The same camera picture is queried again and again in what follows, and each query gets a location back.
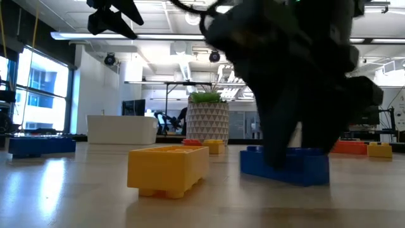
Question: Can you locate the long linear ceiling light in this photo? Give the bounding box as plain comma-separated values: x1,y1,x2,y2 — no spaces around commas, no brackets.
49,30,405,44

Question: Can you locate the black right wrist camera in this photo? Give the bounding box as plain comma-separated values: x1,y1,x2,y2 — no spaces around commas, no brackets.
344,75,385,108

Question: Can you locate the black computer monitor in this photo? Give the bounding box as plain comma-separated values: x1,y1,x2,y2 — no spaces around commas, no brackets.
121,99,147,117
349,106,380,126

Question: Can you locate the small blue building block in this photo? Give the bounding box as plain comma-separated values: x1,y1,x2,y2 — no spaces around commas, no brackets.
8,137,44,159

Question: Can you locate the black aluminium table frame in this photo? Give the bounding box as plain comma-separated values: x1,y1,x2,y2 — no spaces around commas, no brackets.
75,134,263,146

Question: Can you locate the black metal workstation frame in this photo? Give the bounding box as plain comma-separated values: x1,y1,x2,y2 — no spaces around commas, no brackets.
164,81,213,127

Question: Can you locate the yellow building block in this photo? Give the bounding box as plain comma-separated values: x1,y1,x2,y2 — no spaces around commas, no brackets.
127,144,210,200
366,141,394,159
202,139,226,155

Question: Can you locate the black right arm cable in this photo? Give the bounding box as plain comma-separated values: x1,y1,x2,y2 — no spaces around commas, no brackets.
169,0,222,35

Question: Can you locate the succulent in patterned pot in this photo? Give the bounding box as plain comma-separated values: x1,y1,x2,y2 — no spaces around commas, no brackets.
185,84,230,143

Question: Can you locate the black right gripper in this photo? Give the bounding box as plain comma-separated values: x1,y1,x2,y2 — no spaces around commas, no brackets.
202,0,361,170

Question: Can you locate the black frame machine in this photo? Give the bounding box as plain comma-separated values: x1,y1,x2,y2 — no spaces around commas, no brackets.
378,106,400,143

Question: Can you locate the orange-red building block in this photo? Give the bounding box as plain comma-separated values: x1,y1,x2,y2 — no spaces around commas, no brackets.
182,138,203,147
330,140,368,156

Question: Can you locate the large window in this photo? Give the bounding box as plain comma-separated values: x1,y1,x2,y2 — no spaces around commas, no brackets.
0,44,71,132

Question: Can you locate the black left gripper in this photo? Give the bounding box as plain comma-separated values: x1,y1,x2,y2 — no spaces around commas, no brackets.
85,0,146,41

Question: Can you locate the person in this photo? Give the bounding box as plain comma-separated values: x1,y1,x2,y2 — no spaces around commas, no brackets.
177,106,188,136

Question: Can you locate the white round ceiling fixture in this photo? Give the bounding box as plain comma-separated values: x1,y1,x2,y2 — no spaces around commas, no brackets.
185,11,203,26

